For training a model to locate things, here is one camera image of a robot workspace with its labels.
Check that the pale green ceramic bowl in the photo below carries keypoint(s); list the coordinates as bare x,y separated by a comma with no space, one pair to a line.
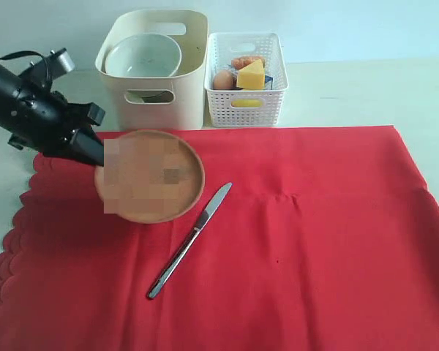
147,55

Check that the stainless steel table knife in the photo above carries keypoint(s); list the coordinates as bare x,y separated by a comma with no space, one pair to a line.
205,215

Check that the red tablecloth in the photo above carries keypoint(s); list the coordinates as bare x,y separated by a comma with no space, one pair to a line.
327,240

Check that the small milk carton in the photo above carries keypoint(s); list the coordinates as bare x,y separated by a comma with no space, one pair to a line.
268,83

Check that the yellow cheese wedge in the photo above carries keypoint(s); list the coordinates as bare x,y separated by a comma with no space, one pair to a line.
252,76

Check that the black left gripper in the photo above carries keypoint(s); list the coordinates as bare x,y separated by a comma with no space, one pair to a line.
46,122

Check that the brown egg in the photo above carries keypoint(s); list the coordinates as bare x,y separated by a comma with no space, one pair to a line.
223,80

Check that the fried chicken piece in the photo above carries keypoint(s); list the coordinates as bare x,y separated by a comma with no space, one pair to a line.
243,61

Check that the brown wooden plate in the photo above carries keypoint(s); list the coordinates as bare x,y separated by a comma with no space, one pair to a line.
149,177

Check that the cream plastic bin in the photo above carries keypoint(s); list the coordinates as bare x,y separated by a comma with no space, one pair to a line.
186,109

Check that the white perforated plastic basket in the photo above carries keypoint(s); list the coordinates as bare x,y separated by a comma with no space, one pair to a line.
221,49

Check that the yellow lemon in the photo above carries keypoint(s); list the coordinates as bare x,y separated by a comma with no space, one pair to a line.
246,103

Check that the stainless steel cup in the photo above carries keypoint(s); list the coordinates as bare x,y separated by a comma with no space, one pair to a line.
148,96

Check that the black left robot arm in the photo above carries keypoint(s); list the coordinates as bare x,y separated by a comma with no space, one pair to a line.
37,76

